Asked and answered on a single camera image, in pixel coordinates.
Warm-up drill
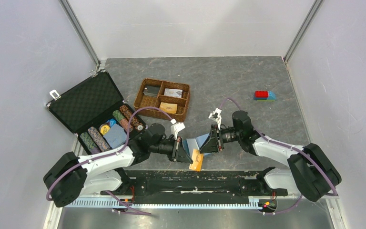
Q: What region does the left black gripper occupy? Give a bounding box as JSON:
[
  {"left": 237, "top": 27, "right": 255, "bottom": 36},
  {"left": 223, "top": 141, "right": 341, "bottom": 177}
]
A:
[{"left": 149, "top": 136, "right": 193, "bottom": 164}]

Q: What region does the black VIP card stack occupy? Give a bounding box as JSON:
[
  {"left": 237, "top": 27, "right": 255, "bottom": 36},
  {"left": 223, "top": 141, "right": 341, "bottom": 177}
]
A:
[{"left": 142, "top": 85, "right": 160, "bottom": 97}]

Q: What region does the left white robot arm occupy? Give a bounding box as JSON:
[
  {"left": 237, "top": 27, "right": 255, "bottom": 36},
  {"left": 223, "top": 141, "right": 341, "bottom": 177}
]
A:
[{"left": 43, "top": 124, "right": 193, "bottom": 208}]

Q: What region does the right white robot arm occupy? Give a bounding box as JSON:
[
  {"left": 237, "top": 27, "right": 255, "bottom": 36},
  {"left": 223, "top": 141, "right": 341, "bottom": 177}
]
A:
[{"left": 199, "top": 109, "right": 342, "bottom": 202}]

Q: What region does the green chip row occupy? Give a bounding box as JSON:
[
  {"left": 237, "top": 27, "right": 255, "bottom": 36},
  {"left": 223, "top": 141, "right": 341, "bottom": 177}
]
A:
[{"left": 81, "top": 132, "right": 101, "bottom": 154}]

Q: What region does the black poker chip case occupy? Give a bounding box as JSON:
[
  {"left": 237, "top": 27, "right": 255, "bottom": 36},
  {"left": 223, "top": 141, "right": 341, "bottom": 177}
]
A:
[{"left": 47, "top": 70, "right": 149, "bottom": 157}]

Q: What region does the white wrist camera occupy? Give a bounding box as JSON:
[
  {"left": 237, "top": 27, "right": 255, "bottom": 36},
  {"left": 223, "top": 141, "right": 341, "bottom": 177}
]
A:
[
  {"left": 208, "top": 108, "right": 222, "bottom": 129},
  {"left": 170, "top": 119, "right": 185, "bottom": 140}
]

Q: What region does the brown woven divided basket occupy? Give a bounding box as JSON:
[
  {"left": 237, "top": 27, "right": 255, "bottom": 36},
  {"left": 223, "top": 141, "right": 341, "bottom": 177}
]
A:
[{"left": 133, "top": 78, "right": 191, "bottom": 122}]

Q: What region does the yellow poker chip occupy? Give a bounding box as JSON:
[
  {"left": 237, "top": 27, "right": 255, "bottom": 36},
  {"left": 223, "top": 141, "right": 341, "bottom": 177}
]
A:
[{"left": 99, "top": 124, "right": 111, "bottom": 135}]

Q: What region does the orange black chip row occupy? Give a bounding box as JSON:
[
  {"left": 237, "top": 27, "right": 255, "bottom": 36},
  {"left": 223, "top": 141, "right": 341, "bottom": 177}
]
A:
[{"left": 119, "top": 105, "right": 144, "bottom": 131}]

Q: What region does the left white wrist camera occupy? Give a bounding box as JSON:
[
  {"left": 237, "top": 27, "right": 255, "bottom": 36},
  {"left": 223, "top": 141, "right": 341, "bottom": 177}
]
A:
[{"left": 170, "top": 119, "right": 185, "bottom": 140}]

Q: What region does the gold VIP card stack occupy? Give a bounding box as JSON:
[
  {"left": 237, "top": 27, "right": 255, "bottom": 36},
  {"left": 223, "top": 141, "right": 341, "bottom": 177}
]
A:
[{"left": 159, "top": 102, "right": 178, "bottom": 114}]

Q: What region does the blue card holder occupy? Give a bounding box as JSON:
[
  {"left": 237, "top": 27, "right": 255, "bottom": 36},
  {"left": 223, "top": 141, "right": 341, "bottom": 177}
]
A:
[{"left": 182, "top": 134, "right": 209, "bottom": 156}]

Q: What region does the silver VIP card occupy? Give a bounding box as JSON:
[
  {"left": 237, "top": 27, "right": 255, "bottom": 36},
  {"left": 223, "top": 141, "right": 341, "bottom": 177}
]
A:
[{"left": 163, "top": 88, "right": 183, "bottom": 98}]

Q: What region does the red white chip row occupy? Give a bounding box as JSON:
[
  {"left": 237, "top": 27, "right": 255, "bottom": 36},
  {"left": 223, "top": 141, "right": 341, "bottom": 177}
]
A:
[{"left": 119, "top": 118, "right": 133, "bottom": 133}]

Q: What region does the red blue toy brick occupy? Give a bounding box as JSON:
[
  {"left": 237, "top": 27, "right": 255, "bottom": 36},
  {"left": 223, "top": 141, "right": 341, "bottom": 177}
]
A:
[{"left": 253, "top": 91, "right": 276, "bottom": 101}]

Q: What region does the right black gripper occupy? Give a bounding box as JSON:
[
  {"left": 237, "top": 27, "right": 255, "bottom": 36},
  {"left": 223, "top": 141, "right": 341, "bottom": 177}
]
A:
[{"left": 200, "top": 124, "right": 242, "bottom": 154}]

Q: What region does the blue playing card deck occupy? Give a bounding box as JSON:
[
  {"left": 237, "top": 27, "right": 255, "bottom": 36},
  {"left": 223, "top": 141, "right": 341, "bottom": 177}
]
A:
[{"left": 103, "top": 124, "right": 127, "bottom": 149}]

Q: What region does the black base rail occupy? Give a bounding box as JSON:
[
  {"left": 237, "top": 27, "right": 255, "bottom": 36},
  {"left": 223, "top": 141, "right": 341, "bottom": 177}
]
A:
[{"left": 112, "top": 170, "right": 288, "bottom": 204}]

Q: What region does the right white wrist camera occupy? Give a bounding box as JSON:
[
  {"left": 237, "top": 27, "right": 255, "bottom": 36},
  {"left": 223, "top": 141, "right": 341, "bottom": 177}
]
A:
[{"left": 208, "top": 108, "right": 222, "bottom": 129}]

